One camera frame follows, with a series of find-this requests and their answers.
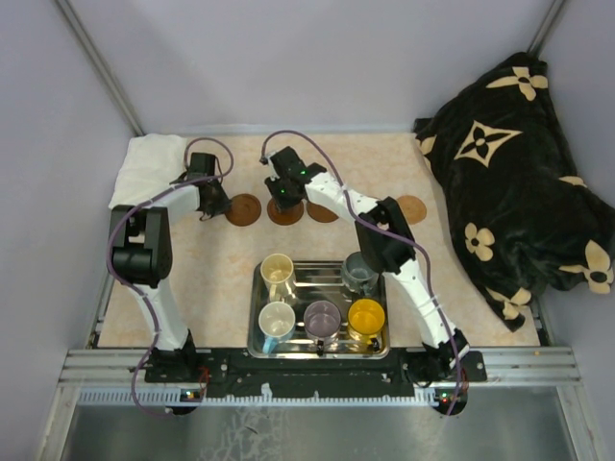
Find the black floral blanket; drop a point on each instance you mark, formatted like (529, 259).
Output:
(520, 217)

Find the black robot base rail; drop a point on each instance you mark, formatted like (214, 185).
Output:
(225, 373)

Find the yellow mug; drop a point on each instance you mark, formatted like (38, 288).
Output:
(365, 322)

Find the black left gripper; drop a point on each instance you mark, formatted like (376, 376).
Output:
(219, 209)

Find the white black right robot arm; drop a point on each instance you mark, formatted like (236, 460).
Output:
(385, 240)

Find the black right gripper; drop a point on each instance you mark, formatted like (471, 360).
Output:
(271, 184)

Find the purple mug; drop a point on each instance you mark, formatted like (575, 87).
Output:
(322, 323)

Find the stainless steel tray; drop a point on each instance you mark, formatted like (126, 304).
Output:
(315, 281)

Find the cream cartoon mug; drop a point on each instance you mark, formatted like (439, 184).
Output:
(278, 274)

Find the light woven round coaster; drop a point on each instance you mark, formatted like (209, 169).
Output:
(413, 208)

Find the white mug blue handle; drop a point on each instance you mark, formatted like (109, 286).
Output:
(277, 322)

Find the white folded cloth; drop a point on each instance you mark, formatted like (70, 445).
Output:
(152, 162)

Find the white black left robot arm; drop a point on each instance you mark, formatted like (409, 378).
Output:
(140, 248)

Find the reddish brown wooden coaster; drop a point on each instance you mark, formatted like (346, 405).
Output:
(320, 214)

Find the grey mug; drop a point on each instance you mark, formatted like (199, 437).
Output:
(357, 275)

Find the dark brown wooden coaster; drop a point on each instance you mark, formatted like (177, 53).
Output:
(244, 211)

